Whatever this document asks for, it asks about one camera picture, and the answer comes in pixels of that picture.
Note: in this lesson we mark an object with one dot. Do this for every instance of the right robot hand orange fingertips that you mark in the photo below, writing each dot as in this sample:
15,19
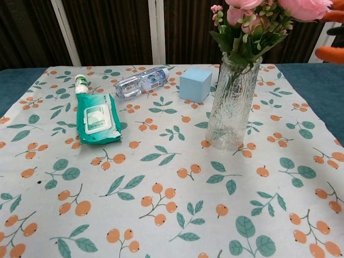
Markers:
333,53

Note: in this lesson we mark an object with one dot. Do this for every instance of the clear textured glass vase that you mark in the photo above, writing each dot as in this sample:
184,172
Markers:
228,121

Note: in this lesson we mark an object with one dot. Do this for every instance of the small white green bottle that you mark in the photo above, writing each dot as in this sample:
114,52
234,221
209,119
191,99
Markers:
81,83

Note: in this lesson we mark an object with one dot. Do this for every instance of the pink artificial rose bouquet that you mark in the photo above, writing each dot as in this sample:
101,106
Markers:
239,47

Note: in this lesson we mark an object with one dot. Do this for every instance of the green wet wipes pack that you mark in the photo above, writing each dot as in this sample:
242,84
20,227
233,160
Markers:
96,118

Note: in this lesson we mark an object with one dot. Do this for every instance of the clear plastic water bottle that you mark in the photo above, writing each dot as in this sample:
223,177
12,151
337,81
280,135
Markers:
137,83

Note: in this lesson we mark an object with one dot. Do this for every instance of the light blue cube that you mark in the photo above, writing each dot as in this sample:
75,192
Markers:
194,86

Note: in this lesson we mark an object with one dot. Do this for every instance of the white partition frame post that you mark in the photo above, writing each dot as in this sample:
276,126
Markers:
156,32
65,32

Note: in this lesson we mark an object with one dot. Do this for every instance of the floral print tablecloth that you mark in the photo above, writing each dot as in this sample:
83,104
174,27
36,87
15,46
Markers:
161,172

